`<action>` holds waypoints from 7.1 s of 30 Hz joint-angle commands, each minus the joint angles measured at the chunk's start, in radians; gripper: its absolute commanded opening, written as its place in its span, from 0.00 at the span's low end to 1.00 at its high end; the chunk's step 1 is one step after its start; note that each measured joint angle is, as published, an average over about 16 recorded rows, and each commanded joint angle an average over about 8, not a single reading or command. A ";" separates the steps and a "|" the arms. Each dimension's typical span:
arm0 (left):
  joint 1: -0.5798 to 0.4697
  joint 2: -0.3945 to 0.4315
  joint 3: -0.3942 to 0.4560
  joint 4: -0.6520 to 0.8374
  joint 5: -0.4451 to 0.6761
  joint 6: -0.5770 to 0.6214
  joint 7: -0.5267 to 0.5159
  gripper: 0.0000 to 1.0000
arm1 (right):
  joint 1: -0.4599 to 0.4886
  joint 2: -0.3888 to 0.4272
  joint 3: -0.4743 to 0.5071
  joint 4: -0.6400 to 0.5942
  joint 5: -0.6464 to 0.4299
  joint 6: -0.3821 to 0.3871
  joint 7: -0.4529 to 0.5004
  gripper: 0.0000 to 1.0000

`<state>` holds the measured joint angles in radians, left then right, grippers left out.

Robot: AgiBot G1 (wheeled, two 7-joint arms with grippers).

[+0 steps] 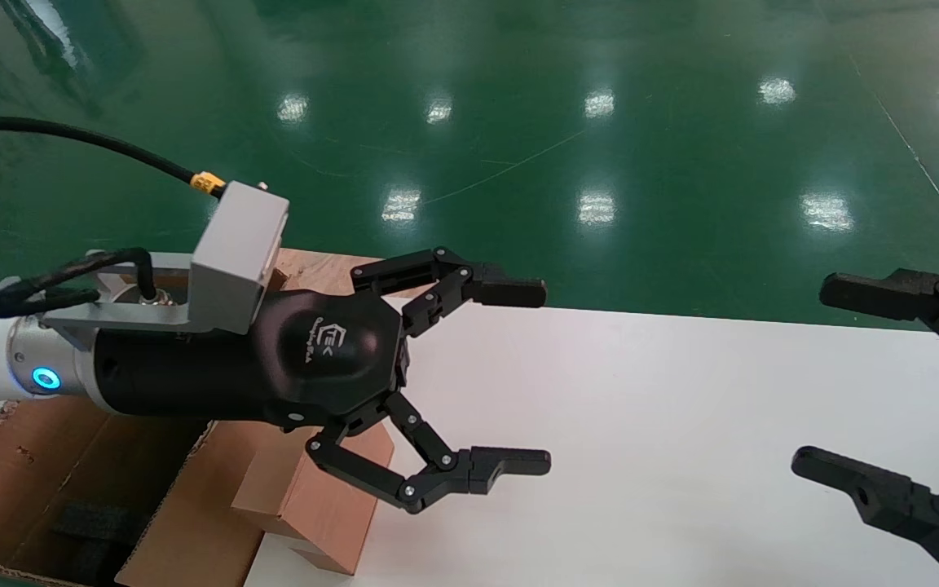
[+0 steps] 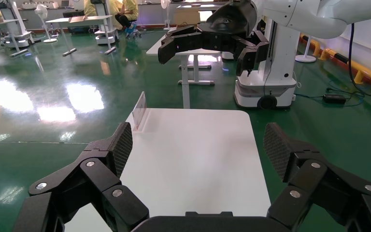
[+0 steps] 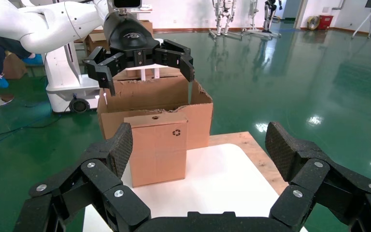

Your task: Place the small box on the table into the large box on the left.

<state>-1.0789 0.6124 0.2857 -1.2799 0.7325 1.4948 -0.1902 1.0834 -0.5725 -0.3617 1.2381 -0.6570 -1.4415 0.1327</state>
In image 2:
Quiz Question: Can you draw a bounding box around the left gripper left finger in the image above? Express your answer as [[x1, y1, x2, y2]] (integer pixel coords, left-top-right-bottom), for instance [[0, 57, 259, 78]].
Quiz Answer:
[[29, 122, 150, 232]]

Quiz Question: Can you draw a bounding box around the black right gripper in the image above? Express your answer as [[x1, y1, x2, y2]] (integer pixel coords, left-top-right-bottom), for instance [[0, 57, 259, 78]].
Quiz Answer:
[[157, 0, 270, 77]]

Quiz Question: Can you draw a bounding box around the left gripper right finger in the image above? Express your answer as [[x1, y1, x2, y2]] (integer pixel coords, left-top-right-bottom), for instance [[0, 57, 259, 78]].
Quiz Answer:
[[263, 122, 371, 230]]

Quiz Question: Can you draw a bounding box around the brown cardboard carton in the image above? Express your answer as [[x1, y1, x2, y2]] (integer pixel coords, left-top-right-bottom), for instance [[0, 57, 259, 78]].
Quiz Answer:
[[172, 11, 201, 28]]

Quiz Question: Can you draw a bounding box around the clear acrylic sign holder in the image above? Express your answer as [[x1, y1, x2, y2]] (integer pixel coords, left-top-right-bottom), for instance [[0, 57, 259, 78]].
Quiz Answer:
[[131, 92, 148, 132]]

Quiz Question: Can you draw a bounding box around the black power adapter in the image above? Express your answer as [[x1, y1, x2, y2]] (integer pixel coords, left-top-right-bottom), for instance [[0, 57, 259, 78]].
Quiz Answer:
[[322, 93, 347, 105]]

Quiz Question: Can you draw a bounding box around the white wheeled robot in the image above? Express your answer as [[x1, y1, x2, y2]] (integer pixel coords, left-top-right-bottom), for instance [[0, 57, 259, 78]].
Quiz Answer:
[[0, 0, 42, 49], [233, 17, 301, 110], [91, 0, 119, 45]]

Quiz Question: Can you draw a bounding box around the blue stool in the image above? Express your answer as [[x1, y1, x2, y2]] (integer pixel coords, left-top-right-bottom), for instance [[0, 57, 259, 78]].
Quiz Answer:
[[125, 20, 143, 39]]

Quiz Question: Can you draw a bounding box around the yellow black floor barrier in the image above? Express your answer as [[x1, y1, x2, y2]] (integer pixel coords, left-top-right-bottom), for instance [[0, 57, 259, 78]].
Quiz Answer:
[[300, 33, 371, 94]]

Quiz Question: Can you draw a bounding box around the thin floor cable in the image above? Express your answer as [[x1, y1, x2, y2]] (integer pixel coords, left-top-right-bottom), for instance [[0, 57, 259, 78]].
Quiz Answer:
[[294, 80, 365, 108]]

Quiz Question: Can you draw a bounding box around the white pedestal fan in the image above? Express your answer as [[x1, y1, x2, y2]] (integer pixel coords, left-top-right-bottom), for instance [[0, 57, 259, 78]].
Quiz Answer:
[[159, 0, 172, 32], [34, 4, 58, 44]]

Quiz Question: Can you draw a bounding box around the white pedestal stand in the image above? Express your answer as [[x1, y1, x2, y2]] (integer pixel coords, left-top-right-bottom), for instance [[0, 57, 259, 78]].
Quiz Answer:
[[295, 34, 317, 63]]

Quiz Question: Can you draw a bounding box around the black hanging cable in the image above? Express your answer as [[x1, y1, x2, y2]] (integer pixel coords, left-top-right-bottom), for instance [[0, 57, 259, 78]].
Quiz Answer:
[[347, 23, 371, 98]]

